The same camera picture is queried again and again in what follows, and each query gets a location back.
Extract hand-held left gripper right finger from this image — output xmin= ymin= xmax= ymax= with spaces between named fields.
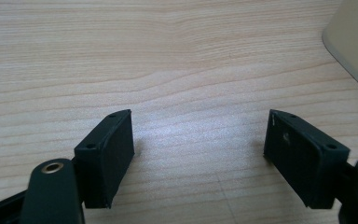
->
xmin=262 ymin=108 xmax=351 ymax=210

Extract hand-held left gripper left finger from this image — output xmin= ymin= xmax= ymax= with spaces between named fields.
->
xmin=73 ymin=108 xmax=136 ymax=209

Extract white plastic bin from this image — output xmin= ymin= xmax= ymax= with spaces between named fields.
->
xmin=321 ymin=0 xmax=358 ymax=102

